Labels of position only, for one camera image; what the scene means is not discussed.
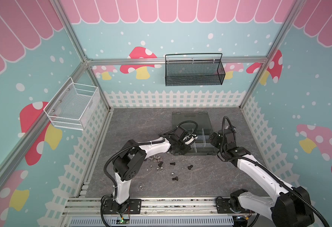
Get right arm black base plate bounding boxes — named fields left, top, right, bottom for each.
left=215, top=197, right=253, bottom=214

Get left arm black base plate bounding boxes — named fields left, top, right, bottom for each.
left=101, top=198, right=142, bottom=215

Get black wire mesh basket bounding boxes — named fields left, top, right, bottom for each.
left=165, top=53, right=226, bottom=87

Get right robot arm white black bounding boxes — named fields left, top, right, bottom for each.
left=209, top=116, right=329, bottom=227

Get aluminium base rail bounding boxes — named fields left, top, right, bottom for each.
left=59, top=197, right=257, bottom=227

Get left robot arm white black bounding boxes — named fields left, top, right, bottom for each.
left=100, top=121, right=198, bottom=214

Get grey transparent organizer box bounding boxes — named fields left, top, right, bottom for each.
left=171, top=112, right=217, bottom=156

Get silver nut pair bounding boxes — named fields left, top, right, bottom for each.
left=156, top=167, right=164, bottom=172

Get white wire mesh basket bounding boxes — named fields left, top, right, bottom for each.
left=44, top=78, right=100, bottom=131

